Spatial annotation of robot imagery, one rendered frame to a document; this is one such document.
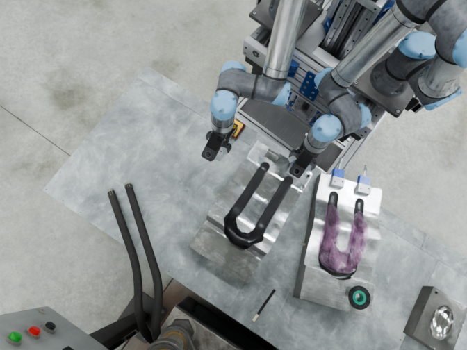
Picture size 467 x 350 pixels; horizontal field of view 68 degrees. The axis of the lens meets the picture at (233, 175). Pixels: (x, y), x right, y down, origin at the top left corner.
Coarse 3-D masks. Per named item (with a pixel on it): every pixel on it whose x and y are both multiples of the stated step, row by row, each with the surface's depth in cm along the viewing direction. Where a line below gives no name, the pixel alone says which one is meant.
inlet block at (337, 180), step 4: (340, 160) 143; (340, 164) 142; (340, 168) 142; (332, 172) 142; (336, 172) 140; (340, 172) 140; (344, 172) 140; (332, 176) 139; (336, 176) 138; (340, 176) 140; (332, 180) 138; (336, 180) 138; (340, 180) 138; (344, 180) 138; (332, 184) 137; (336, 184) 137; (340, 184) 137; (344, 184) 138; (340, 188) 140
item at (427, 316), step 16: (432, 288) 129; (416, 304) 133; (432, 304) 128; (448, 304) 128; (416, 320) 127; (432, 320) 128; (448, 320) 128; (464, 320) 127; (416, 336) 124; (432, 336) 125; (448, 336) 125
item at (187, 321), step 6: (174, 318) 129; (180, 318) 129; (186, 318) 129; (168, 324) 128; (186, 324) 125; (192, 324) 128; (192, 330) 125; (168, 336) 102; (174, 336) 100; (192, 336) 127; (180, 342) 98
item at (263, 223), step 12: (264, 168) 137; (252, 180) 136; (288, 180) 136; (252, 192) 135; (276, 192) 135; (240, 204) 130; (276, 204) 134; (228, 216) 129; (264, 216) 130; (228, 228) 130; (264, 228) 127; (240, 240) 130; (252, 240) 129
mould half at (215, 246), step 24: (264, 144) 139; (240, 168) 137; (240, 192) 133; (264, 192) 135; (288, 192) 135; (216, 216) 126; (240, 216) 127; (192, 240) 130; (216, 240) 131; (264, 240) 124; (216, 264) 128; (240, 264) 129
